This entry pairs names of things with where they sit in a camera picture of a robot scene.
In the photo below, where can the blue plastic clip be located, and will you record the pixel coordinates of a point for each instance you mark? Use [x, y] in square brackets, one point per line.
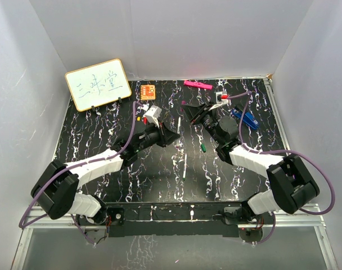
[248, 118]

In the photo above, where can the orange card pack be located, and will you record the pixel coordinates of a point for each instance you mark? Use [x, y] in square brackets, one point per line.
[147, 92]

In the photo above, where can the purple white pen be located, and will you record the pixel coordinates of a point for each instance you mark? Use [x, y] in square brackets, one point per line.
[178, 132]

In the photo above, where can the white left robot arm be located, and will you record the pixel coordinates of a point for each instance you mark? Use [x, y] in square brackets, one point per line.
[57, 190]

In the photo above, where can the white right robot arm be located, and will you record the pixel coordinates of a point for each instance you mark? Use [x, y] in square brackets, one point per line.
[291, 184]

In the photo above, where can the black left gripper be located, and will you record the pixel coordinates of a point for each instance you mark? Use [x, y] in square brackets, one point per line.
[165, 135]

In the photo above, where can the green tipped white pen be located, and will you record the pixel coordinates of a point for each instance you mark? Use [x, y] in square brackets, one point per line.
[184, 168]

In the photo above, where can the pink plastic clip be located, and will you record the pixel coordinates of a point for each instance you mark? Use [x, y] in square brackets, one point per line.
[197, 85]

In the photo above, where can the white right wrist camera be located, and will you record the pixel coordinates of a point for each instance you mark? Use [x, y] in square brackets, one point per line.
[221, 100]

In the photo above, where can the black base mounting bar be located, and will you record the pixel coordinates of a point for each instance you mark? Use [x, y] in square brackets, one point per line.
[173, 218]

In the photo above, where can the small whiteboard with writing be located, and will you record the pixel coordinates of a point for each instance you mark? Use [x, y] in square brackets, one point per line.
[98, 84]

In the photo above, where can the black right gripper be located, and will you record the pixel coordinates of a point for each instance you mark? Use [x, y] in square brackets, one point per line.
[196, 113]

